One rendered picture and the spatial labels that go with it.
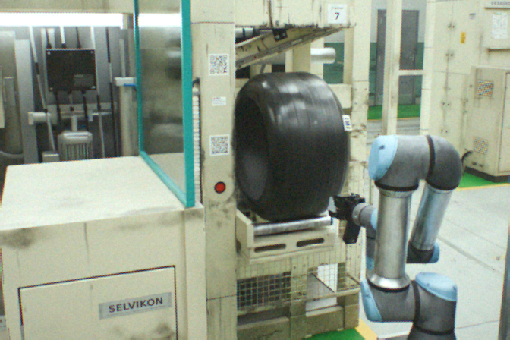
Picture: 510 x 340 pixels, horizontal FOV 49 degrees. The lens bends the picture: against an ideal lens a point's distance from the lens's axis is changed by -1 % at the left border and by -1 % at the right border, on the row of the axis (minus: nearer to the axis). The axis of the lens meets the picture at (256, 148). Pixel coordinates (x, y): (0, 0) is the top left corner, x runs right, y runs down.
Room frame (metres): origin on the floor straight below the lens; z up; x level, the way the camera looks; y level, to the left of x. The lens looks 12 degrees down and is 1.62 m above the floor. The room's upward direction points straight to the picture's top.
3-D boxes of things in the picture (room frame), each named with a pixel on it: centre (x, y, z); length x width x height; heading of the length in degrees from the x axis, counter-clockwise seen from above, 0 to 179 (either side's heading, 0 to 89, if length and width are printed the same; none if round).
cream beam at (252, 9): (2.52, -0.08, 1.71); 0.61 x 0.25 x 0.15; 111
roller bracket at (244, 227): (2.13, 0.09, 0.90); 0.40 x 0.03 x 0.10; 21
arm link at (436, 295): (1.48, -0.50, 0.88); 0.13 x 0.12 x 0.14; 91
